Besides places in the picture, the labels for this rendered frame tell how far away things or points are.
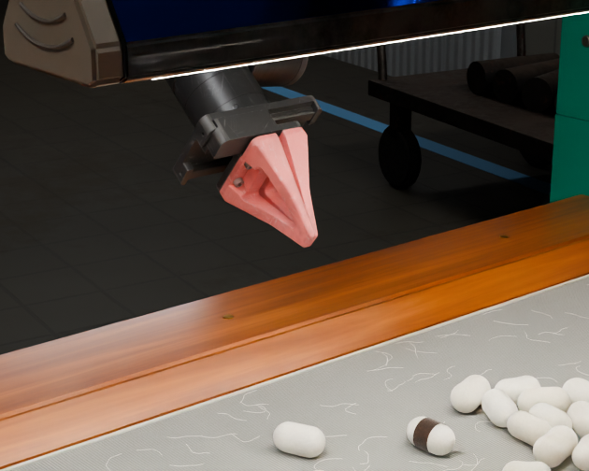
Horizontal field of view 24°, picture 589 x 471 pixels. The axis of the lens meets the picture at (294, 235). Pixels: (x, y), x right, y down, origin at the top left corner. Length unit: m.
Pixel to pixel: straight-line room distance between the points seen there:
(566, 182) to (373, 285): 0.36
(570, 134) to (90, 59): 0.90
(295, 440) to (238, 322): 0.18
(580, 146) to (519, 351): 0.38
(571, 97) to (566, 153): 0.06
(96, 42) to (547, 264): 0.73
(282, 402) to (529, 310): 0.27
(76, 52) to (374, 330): 0.56
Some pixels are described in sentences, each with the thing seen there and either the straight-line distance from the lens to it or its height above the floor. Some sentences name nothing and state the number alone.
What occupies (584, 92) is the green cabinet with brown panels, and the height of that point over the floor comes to 0.87.
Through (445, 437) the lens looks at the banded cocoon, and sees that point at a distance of 0.90.
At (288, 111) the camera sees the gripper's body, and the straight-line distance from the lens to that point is 0.98.
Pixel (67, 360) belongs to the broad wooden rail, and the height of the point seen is 0.77.
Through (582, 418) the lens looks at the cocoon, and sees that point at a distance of 0.94.
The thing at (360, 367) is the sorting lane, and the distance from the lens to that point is 1.04.
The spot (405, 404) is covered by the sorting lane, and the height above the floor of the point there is 0.74.
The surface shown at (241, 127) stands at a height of 0.93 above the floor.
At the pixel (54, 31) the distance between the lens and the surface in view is 0.59.
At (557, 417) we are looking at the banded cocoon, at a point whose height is 0.76.
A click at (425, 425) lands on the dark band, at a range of 0.91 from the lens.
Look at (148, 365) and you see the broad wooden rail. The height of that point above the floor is 0.76.
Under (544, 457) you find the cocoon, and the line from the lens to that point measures 0.90.
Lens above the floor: 1.16
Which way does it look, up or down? 18 degrees down
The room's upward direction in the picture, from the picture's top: straight up
